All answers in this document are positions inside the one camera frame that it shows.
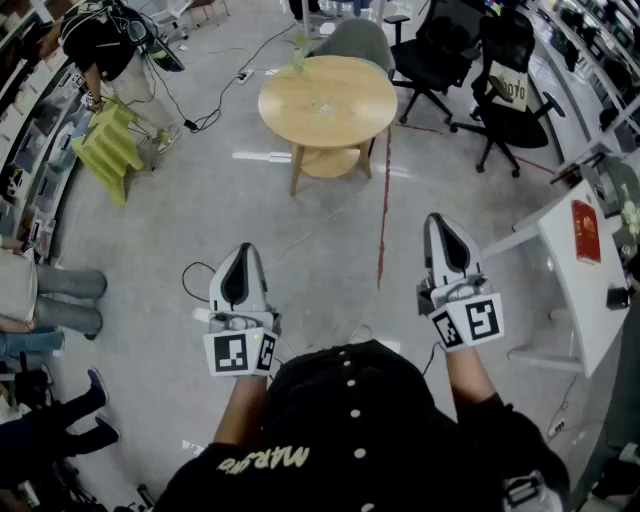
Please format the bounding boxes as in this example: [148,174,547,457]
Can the white swivel chair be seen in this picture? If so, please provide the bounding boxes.
[148,0,195,42]

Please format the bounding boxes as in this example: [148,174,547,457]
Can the green step stool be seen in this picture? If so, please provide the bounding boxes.
[71,94,146,207]

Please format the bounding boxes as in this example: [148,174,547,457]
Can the white waist device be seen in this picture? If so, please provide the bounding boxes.
[502,472,550,507]

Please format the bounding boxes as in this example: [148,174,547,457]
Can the person's right forearm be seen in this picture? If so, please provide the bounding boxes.
[444,344,500,422]

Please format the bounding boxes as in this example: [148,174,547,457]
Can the person's black buttoned shirt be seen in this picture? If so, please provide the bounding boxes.
[152,339,571,512]

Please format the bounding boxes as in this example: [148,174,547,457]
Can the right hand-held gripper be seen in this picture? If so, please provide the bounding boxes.
[415,213,505,354]

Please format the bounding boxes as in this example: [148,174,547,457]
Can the round wooden table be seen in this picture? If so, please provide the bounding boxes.
[257,54,400,197]

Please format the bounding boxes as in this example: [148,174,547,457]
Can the red box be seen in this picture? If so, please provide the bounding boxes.
[571,199,602,265]

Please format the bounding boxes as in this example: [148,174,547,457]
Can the grey shell chair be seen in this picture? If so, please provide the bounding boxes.
[305,18,397,81]

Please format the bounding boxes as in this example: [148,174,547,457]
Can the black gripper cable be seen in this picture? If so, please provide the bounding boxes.
[180,260,217,304]

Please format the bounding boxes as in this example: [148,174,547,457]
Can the white desk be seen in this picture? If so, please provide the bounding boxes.
[482,179,632,379]

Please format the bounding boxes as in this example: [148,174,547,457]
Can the beige printed tote bag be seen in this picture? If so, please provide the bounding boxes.
[485,62,530,113]

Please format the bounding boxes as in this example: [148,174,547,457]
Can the white display counter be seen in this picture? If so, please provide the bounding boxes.
[519,0,640,169]

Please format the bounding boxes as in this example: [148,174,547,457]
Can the black mesh office chair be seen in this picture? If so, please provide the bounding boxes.
[449,7,569,179]
[383,0,482,126]

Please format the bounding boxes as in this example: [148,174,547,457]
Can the green vase with plant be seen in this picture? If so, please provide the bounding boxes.
[291,32,321,74]

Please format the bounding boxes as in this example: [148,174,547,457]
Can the white storage shelf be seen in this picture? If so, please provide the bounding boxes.
[0,0,101,266]

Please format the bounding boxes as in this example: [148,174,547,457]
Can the white flowers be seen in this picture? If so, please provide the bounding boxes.
[618,183,640,237]

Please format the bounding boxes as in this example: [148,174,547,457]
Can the black cable with adapter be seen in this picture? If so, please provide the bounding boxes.
[182,22,299,134]

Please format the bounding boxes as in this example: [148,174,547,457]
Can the person's left forearm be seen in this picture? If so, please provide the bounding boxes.
[214,372,272,447]

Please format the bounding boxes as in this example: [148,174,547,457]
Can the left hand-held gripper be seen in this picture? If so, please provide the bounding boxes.
[203,242,281,377]

